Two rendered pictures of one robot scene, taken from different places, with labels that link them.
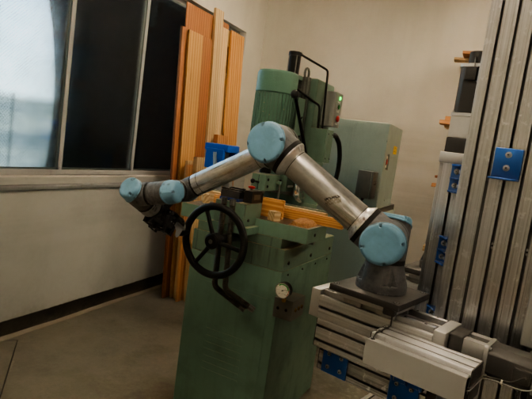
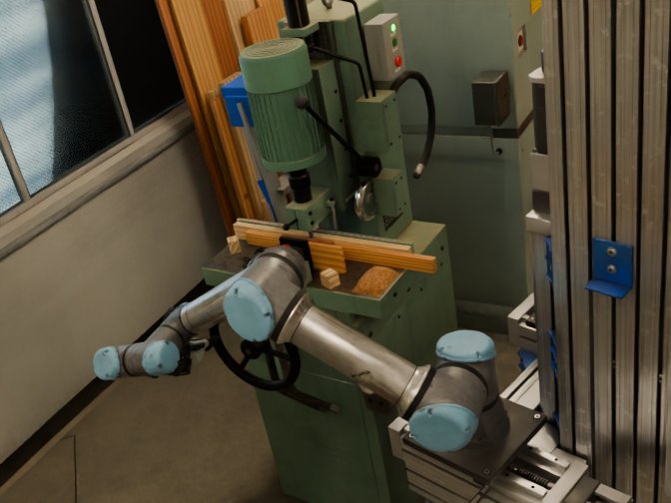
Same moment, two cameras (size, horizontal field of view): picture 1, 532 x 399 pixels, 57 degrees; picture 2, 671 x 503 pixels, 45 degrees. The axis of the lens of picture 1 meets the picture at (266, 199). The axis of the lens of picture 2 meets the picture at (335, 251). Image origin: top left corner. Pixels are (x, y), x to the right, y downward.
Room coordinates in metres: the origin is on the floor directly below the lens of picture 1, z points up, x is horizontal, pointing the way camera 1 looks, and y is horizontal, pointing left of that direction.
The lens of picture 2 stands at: (0.10, -0.38, 2.04)
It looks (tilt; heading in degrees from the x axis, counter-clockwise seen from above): 29 degrees down; 10
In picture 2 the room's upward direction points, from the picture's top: 11 degrees counter-clockwise
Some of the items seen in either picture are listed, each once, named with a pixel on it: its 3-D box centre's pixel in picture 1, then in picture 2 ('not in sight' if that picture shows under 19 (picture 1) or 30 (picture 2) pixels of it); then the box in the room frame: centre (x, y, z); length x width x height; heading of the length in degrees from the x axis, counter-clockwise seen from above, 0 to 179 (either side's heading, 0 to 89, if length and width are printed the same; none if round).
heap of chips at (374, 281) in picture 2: (304, 222); (374, 276); (1.93, -0.16, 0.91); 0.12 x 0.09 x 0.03; 153
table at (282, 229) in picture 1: (247, 220); (297, 280); (2.02, 0.07, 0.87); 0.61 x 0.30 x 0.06; 63
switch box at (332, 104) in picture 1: (332, 109); (384, 47); (2.34, -0.25, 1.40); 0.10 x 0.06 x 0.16; 153
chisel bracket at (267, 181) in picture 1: (266, 183); (311, 211); (2.13, 0.01, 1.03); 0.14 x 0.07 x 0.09; 153
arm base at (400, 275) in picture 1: (383, 271); (472, 408); (1.44, -0.38, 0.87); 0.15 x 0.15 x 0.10
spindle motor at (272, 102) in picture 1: (273, 108); (284, 105); (2.12, 0.02, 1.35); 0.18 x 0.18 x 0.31
